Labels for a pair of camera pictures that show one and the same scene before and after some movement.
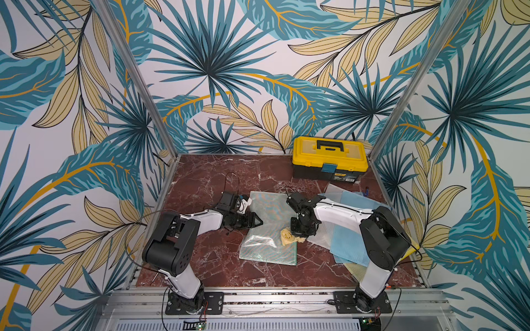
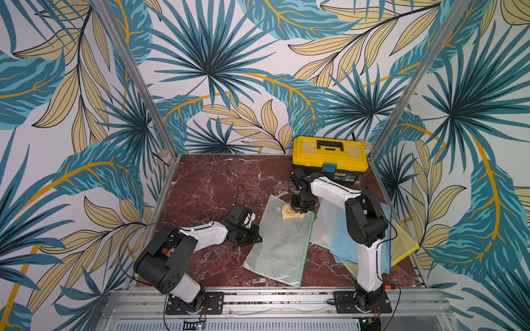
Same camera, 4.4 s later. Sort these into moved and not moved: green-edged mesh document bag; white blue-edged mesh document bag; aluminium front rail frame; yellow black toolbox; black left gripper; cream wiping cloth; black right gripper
Moved: cream wiping cloth; black left gripper; black right gripper; green-edged mesh document bag
Not moved: white blue-edged mesh document bag; yellow black toolbox; aluminium front rail frame
